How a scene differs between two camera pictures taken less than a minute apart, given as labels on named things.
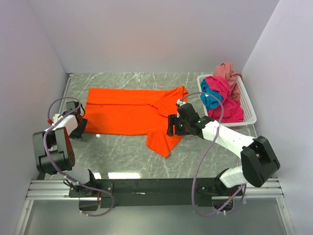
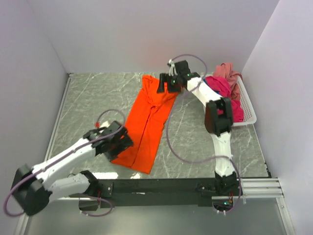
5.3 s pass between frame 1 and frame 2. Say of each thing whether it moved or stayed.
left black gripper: moved
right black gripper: moved
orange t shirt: moved
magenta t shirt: stayed
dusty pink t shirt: stayed
